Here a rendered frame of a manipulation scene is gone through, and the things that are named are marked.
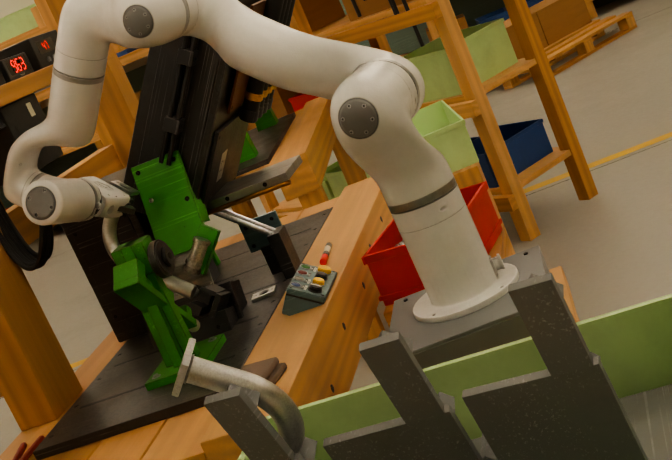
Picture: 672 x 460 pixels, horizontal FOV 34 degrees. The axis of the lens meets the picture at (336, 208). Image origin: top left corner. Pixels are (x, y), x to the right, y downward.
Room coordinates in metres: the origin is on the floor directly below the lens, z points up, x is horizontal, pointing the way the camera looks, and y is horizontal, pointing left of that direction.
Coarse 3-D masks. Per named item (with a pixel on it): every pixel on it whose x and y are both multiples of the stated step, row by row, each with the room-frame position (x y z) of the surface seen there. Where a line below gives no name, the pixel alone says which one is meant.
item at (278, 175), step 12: (264, 168) 2.51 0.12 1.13; (276, 168) 2.44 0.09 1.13; (288, 168) 2.37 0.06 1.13; (240, 180) 2.49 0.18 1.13; (252, 180) 2.42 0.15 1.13; (264, 180) 2.36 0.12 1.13; (276, 180) 2.35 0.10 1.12; (288, 180) 2.34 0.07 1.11; (228, 192) 2.40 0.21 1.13; (240, 192) 2.37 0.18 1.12; (252, 192) 2.36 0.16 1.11; (264, 192) 2.36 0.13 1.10; (216, 204) 2.39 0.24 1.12; (228, 204) 2.38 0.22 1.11
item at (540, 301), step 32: (512, 288) 1.01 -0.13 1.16; (544, 288) 0.99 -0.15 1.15; (544, 320) 1.01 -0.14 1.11; (544, 352) 1.03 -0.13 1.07; (576, 352) 1.02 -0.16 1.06; (512, 384) 1.05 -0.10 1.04; (544, 384) 1.04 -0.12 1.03; (576, 384) 1.03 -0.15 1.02; (608, 384) 1.02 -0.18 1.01; (480, 416) 1.08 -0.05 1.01; (512, 416) 1.07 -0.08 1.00; (544, 416) 1.06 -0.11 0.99; (576, 416) 1.05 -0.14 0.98; (608, 416) 1.04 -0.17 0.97; (512, 448) 1.09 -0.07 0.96; (544, 448) 1.08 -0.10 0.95; (576, 448) 1.07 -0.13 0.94; (608, 448) 1.06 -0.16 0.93; (640, 448) 1.05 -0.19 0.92
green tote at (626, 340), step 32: (608, 320) 1.31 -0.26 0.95; (640, 320) 1.30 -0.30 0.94; (480, 352) 1.37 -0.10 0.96; (512, 352) 1.35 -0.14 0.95; (608, 352) 1.32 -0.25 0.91; (640, 352) 1.31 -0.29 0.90; (448, 384) 1.38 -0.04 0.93; (480, 384) 1.37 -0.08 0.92; (640, 384) 1.31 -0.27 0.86; (320, 416) 1.44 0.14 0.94; (352, 416) 1.42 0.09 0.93; (384, 416) 1.41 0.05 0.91; (320, 448) 1.44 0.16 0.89
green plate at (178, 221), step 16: (176, 160) 2.30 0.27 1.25; (144, 176) 2.32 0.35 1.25; (160, 176) 2.31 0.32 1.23; (176, 176) 2.30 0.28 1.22; (144, 192) 2.32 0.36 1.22; (160, 192) 2.31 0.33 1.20; (176, 192) 2.29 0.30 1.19; (192, 192) 2.29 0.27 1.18; (144, 208) 2.31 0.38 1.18; (160, 208) 2.30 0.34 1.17; (176, 208) 2.29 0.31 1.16; (192, 208) 2.28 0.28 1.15; (160, 224) 2.30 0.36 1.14; (176, 224) 2.28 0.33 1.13; (192, 224) 2.27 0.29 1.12; (176, 240) 2.28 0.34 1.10; (192, 240) 2.27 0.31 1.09
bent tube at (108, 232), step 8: (112, 184) 2.26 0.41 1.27; (120, 184) 2.28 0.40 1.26; (128, 192) 2.24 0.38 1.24; (136, 192) 2.26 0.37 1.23; (104, 224) 2.26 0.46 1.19; (112, 224) 2.26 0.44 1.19; (104, 232) 2.26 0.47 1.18; (112, 232) 2.26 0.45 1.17; (104, 240) 2.26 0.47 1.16; (112, 240) 2.25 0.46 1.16; (112, 248) 2.25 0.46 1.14; (168, 280) 2.20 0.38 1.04; (176, 280) 2.20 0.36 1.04; (176, 288) 2.19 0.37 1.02; (184, 288) 2.18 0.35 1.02; (192, 288) 2.18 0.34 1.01; (192, 296) 2.20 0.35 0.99
